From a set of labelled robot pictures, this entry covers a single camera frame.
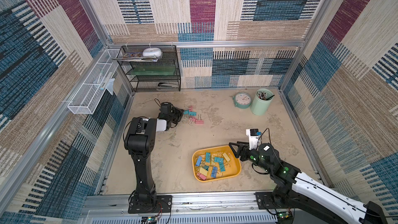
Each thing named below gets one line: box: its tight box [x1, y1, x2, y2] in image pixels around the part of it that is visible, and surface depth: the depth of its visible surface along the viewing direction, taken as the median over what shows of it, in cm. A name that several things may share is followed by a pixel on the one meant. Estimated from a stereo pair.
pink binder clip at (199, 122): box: [195, 119, 205, 125], surface depth 104 cm
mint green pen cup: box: [250, 88, 276, 117], surface depth 101 cm
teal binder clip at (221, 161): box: [214, 156, 226, 172], surface depth 86 cm
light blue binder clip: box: [195, 156, 203, 167], surface depth 85 cm
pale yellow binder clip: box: [199, 166, 209, 177], surface depth 79 cm
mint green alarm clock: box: [232, 92, 252, 109], surface depth 113 cm
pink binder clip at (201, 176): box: [196, 172, 207, 181], surface depth 80 cm
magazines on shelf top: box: [111, 51, 164, 63], surface depth 82 cm
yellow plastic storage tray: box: [191, 145, 242, 183], surface depth 85 cm
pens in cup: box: [256, 91, 276, 101], surface depth 96 cm
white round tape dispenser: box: [142, 47, 162, 58], surface depth 91 cm
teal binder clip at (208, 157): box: [205, 152, 211, 163], surface depth 85 cm
